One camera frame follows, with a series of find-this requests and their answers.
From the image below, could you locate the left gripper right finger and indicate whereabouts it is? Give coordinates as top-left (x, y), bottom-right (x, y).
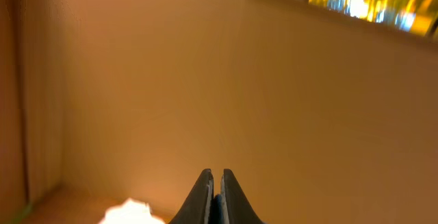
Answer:
top-left (220, 169), bottom-right (264, 224)

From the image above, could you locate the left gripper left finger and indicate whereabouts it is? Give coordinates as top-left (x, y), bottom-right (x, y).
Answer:
top-left (169, 169), bottom-right (214, 224)

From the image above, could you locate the dark blue t-shirt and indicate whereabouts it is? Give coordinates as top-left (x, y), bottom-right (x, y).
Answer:
top-left (209, 195), bottom-right (229, 224)

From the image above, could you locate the white t-shirt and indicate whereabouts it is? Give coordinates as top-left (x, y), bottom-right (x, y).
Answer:
top-left (99, 198), bottom-right (165, 224)

